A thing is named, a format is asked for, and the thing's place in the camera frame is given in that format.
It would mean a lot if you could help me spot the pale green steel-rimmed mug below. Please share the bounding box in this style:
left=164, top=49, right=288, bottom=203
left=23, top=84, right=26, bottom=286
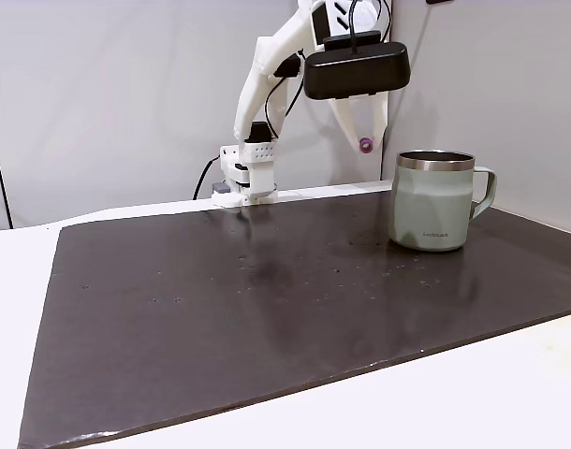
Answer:
left=388, top=150, right=498, bottom=253

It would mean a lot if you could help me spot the dark grey table mat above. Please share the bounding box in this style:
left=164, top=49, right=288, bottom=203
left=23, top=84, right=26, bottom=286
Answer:
left=17, top=190, right=571, bottom=449

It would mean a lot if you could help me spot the black camera cable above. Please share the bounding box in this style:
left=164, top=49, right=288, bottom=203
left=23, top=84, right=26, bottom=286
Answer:
left=348, top=0, right=364, bottom=53

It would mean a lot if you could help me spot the black oval camera box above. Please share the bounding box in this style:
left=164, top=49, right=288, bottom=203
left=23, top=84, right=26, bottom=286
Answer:
left=302, top=30, right=413, bottom=101

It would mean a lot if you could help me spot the black arm motor cable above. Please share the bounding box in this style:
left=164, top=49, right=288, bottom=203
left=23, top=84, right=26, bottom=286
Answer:
left=263, top=74, right=306, bottom=141

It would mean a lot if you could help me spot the black base power cable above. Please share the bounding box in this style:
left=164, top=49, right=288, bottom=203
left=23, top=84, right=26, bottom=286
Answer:
left=193, top=156, right=221, bottom=201

